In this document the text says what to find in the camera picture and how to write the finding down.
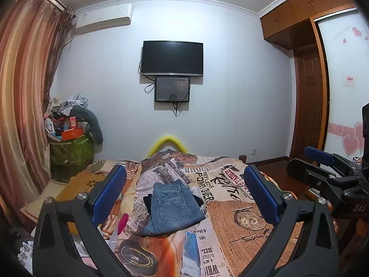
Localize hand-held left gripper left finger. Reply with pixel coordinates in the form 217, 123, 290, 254
32, 164, 136, 277

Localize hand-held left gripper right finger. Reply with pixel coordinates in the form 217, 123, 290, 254
231, 164, 341, 277

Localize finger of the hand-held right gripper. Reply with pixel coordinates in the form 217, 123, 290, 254
286, 158, 351, 201
304, 147, 362, 169

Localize blue denim pants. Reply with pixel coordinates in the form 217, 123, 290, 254
140, 180, 206, 237

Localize printed blanket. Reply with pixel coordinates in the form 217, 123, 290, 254
86, 150, 306, 277

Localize magenta cloth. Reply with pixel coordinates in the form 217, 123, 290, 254
117, 213, 129, 234

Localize wooden baseboard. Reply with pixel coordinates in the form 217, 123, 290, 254
253, 156, 290, 166

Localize tan cushion mat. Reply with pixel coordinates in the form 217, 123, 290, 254
20, 172, 116, 226

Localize black cloth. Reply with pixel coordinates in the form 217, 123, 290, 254
143, 193, 207, 218

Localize white heart wardrobe door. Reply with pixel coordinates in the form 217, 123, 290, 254
314, 9, 369, 166

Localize brown wooden door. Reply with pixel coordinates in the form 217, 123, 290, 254
290, 45, 327, 162

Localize green patterned bag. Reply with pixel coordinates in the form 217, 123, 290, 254
48, 134, 95, 182

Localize orange box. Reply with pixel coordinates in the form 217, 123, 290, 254
61, 128, 84, 141

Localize grey pillow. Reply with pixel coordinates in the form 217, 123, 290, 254
68, 107, 104, 144

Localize yellow foam tube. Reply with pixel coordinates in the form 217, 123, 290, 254
147, 135, 188, 158

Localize pile of clothes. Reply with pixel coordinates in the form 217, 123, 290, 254
45, 93, 88, 116

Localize white paper clutter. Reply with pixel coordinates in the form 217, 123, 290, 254
17, 228, 38, 269

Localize striped brown curtain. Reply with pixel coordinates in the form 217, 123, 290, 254
0, 0, 74, 231

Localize wooden wardrobe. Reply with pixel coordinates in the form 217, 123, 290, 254
259, 0, 359, 162

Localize white air conditioner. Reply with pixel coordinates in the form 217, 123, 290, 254
75, 3, 134, 36

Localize small wall monitor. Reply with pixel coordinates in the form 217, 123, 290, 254
155, 76, 190, 103

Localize black wall television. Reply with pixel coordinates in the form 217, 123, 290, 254
141, 40, 204, 77

